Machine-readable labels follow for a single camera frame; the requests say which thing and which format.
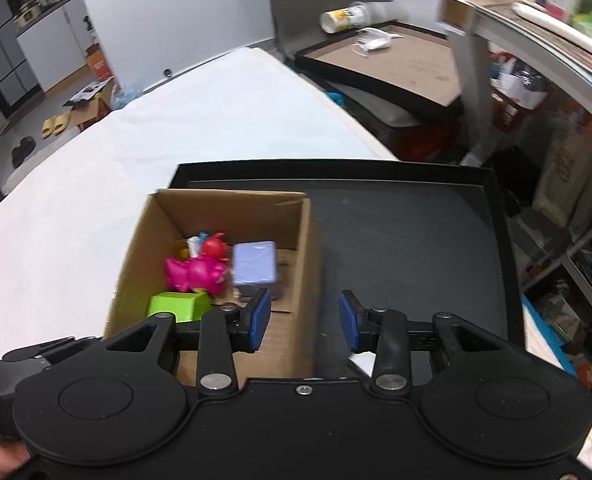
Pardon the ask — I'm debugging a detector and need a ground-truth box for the red box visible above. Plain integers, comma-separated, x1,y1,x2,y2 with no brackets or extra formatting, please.
493,92,541,133

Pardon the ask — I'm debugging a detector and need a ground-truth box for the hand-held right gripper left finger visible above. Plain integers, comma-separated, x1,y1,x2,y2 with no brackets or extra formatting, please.
103,287,273,401

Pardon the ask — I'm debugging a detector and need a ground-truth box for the person's left hand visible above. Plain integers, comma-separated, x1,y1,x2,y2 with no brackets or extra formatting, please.
0,436,32,480

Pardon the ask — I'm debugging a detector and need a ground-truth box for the green box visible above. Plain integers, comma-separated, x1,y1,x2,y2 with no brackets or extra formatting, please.
147,291,213,323

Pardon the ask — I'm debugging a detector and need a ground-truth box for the black tray with brown bottom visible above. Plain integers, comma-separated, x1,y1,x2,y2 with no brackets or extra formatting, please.
295,22,464,110

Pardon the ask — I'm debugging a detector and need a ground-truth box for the stack of clear plastic cups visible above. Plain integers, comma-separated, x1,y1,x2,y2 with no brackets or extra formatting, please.
361,1,409,23

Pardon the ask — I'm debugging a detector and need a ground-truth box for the beige paper bag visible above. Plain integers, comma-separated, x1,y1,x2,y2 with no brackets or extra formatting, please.
533,110,592,221

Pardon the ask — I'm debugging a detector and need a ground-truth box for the metal shelf rack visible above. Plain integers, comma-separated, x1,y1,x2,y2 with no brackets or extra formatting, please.
520,200,592,331

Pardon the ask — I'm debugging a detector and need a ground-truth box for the flat printed cardboard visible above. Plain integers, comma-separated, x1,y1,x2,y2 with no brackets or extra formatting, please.
62,77,114,131

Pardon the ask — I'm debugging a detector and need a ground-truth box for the yellow chip can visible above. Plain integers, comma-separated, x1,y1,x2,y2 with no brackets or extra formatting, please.
320,4,369,35

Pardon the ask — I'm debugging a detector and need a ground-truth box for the cardboard piece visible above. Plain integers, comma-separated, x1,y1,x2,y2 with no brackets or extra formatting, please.
438,0,514,36

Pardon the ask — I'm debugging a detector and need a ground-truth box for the black bag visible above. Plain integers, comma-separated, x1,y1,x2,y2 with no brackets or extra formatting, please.
483,147,541,206

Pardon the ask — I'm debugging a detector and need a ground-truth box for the crumpled white wrapper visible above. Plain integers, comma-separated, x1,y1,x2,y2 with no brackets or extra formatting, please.
353,27,405,56

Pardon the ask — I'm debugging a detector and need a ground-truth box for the patterned table mat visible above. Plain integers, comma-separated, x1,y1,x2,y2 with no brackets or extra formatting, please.
470,0,592,78

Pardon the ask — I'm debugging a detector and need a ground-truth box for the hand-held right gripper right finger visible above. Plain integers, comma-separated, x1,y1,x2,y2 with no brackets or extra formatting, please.
338,289,521,401

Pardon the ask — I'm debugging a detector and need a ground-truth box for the grey table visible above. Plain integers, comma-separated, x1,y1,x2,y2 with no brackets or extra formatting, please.
438,0,592,161

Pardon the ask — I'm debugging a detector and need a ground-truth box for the orange cardboard box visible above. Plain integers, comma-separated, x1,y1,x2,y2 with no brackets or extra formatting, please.
85,44,114,81

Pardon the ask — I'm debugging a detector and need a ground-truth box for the pale square block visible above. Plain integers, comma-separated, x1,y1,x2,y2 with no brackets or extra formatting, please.
232,241,280,303

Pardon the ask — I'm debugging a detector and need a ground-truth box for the dark ottoman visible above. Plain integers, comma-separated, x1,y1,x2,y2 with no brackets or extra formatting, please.
326,80,461,161

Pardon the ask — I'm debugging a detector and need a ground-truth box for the long white roll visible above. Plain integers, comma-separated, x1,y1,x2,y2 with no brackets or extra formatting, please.
512,2,592,53

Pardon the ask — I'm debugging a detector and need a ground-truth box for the grey board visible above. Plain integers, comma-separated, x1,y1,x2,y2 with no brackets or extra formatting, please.
266,0,394,56

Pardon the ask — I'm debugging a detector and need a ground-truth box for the blue plastic bag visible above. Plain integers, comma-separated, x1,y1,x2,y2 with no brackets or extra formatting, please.
110,82,144,111

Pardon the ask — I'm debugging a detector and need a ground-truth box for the pink figure toy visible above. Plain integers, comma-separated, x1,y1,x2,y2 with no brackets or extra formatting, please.
165,255,229,296

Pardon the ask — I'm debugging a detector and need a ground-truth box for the white cabinet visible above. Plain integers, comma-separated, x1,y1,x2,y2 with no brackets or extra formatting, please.
16,0,102,93

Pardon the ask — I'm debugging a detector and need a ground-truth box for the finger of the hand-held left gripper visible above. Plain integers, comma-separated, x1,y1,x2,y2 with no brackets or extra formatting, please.
3,337,104,363

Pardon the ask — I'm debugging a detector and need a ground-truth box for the red crab toy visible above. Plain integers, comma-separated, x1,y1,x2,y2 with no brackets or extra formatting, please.
186,231,230,264

